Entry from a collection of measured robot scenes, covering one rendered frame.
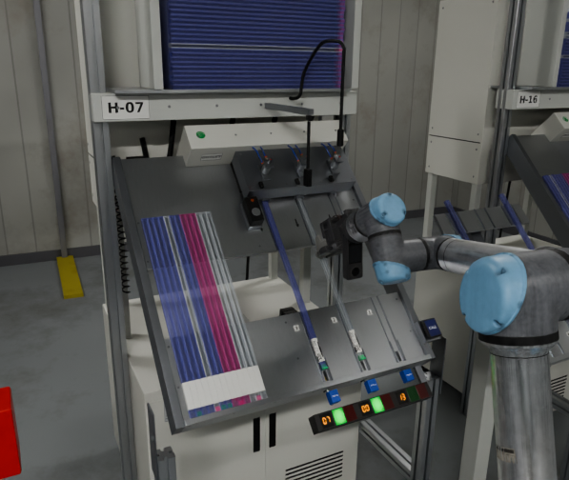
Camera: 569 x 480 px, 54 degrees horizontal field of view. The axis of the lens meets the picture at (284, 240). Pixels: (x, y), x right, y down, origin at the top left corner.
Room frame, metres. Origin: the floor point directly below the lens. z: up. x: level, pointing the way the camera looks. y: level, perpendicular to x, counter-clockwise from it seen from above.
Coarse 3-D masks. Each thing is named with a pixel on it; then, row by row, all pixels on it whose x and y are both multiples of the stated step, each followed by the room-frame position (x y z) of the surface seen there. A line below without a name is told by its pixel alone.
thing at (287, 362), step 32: (288, 320) 1.27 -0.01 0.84; (320, 320) 1.30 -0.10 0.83; (352, 320) 1.33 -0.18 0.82; (384, 320) 1.36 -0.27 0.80; (256, 352) 1.18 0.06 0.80; (288, 352) 1.21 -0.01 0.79; (352, 352) 1.26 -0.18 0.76; (384, 352) 1.29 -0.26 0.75; (416, 352) 1.31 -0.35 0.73; (288, 384) 1.15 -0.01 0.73
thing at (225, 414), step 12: (408, 360) 1.27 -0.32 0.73; (420, 360) 1.28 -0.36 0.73; (360, 372) 1.20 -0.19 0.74; (372, 372) 1.21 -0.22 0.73; (384, 372) 1.25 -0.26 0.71; (324, 384) 1.15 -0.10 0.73; (336, 384) 1.16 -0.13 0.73; (348, 384) 1.21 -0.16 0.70; (276, 396) 1.10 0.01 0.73; (288, 396) 1.11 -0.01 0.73; (300, 396) 1.14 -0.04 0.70; (240, 408) 1.06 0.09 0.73; (252, 408) 1.07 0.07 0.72; (264, 408) 1.12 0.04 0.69; (192, 420) 1.01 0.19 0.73; (204, 420) 1.01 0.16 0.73; (216, 420) 1.06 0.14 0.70
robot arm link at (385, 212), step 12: (372, 204) 1.19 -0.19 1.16; (384, 204) 1.17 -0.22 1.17; (396, 204) 1.18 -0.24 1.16; (360, 216) 1.22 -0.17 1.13; (372, 216) 1.18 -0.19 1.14; (384, 216) 1.15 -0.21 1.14; (396, 216) 1.16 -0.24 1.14; (360, 228) 1.22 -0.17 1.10; (372, 228) 1.17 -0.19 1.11; (384, 228) 1.16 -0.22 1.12; (396, 228) 1.17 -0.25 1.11
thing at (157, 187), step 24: (144, 168) 1.47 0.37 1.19; (168, 168) 1.49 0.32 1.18; (192, 168) 1.52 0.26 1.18; (216, 168) 1.55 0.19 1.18; (144, 192) 1.41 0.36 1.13; (168, 192) 1.43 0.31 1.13; (192, 192) 1.46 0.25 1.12; (216, 192) 1.48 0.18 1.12; (144, 216) 1.36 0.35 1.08; (216, 216) 1.43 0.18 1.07; (240, 216) 1.45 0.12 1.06; (264, 216) 1.48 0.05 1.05; (288, 216) 1.50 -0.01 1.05; (312, 216) 1.53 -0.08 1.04; (144, 240) 1.31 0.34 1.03; (240, 240) 1.40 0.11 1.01; (264, 240) 1.42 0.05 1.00; (288, 240) 1.45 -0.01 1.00; (312, 240) 1.47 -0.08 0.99
